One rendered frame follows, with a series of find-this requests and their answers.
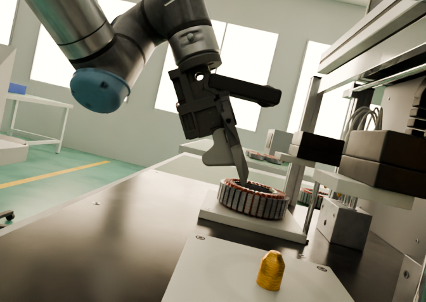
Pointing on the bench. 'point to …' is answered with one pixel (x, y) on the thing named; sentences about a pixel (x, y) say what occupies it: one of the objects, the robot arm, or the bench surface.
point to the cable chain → (418, 112)
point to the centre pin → (271, 271)
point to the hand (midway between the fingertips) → (247, 177)
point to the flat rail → (378, 58)
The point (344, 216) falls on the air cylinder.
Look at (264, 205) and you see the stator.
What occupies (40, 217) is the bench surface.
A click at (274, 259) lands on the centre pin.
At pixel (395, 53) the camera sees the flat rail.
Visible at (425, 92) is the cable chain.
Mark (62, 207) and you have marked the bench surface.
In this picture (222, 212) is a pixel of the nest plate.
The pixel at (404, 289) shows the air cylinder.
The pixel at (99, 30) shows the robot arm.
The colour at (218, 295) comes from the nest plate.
